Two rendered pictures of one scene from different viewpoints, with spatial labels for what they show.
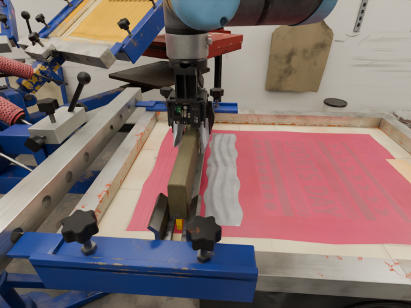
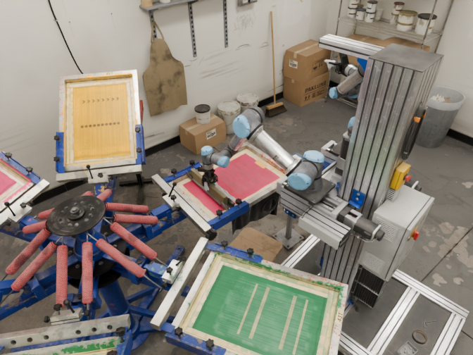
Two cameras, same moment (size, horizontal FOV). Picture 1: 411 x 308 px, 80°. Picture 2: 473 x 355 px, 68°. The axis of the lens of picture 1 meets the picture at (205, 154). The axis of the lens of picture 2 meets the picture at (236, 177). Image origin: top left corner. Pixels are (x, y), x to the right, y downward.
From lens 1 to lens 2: 2.03 m
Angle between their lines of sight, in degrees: 34
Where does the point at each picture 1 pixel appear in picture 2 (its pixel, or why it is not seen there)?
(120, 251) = (224, 215)
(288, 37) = (155, 75)
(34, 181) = (193, 215)
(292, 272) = (253, 200)
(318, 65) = (180, 86)
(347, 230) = (256, 188)
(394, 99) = (233, 89)
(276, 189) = (236, 187)
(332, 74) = (191, 88)
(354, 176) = (250, 172)
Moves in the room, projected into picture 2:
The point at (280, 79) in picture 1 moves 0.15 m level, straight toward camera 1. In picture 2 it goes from (159, 106) to (163, 111)
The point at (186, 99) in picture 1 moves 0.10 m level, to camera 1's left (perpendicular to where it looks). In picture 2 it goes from (213, 177) to (201, 184)
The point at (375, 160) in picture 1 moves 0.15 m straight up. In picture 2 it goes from (252, 164) to (252, 148)
